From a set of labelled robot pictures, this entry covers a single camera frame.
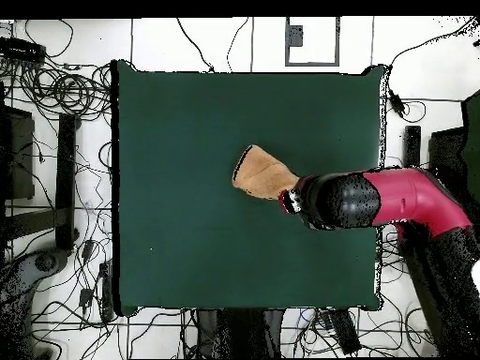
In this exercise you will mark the black power adapter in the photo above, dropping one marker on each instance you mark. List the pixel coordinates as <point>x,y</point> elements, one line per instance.
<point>85,297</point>
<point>396,103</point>
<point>88,249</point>

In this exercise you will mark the black power strip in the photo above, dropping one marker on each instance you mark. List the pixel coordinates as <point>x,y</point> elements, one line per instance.
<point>343,332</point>
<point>22,50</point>

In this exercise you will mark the tan terry towel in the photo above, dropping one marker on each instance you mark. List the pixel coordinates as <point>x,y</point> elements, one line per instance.
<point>262,176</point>

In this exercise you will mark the grey wheeled stand base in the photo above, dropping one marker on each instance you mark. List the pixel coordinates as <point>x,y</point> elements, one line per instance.
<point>45,262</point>

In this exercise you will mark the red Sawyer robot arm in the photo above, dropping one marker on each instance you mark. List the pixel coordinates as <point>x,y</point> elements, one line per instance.
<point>412,195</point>

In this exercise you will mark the dark green table cloth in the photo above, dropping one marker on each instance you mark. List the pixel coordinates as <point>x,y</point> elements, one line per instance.
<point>168,112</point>

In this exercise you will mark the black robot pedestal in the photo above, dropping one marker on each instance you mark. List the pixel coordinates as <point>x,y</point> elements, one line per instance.
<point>240,333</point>

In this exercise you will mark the grey square floor frame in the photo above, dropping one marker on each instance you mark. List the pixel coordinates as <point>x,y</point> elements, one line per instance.
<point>311,64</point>

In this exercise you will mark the small grey box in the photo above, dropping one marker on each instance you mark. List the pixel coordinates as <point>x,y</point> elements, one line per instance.
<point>295,37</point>

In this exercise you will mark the black equipment case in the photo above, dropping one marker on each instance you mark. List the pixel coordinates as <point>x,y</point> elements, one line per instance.
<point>20,157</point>
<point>446,150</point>

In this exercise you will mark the green covered side table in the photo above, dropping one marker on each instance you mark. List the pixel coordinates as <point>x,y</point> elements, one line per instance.
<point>473,142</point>

